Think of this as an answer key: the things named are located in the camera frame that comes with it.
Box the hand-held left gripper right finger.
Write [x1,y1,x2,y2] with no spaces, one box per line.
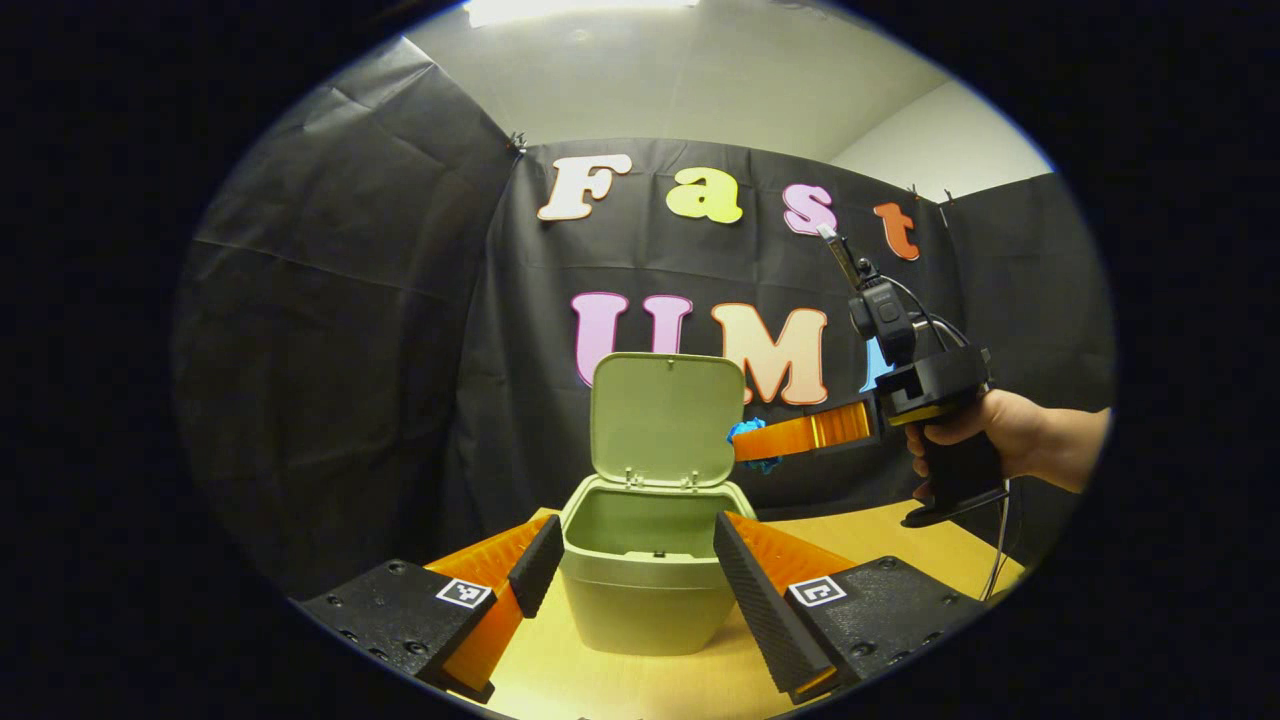
[712,510,991,704]

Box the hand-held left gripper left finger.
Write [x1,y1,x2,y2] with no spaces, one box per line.
[300,513,566,704]

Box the blue paper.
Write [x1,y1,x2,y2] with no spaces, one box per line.
[725,418,786,476]

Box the green desktop garbage bin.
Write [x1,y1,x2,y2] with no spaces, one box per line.
[558,352,758,657]

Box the wooden desktop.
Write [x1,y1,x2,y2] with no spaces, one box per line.
[450,500,1029,720]

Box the black backdrop cloth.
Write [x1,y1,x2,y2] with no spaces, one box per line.
[170,35,1116,601]

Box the ceiling light panel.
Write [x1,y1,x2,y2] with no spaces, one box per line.
[465,0,701,29]

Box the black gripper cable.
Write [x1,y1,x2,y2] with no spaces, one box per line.
[980,480,1026,601]

